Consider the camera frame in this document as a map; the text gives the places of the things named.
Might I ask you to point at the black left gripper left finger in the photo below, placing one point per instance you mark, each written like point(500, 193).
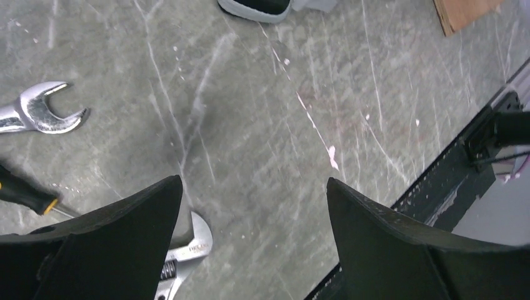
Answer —
point(114, 252)

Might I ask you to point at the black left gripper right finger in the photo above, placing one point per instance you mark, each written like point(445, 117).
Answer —
point(387, 255)

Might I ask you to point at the black grey zippered case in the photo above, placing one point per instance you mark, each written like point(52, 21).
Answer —
point(271, 11)

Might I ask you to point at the silver open-end wrench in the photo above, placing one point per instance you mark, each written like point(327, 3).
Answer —
point(30, 112)

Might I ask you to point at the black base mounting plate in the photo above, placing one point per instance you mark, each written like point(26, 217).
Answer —
point(464, 171)

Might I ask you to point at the brown wooden board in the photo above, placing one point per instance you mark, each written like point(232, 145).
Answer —
point(455, 15)

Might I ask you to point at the red handled adjustable wrench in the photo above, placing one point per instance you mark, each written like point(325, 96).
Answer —
point(181, 262)

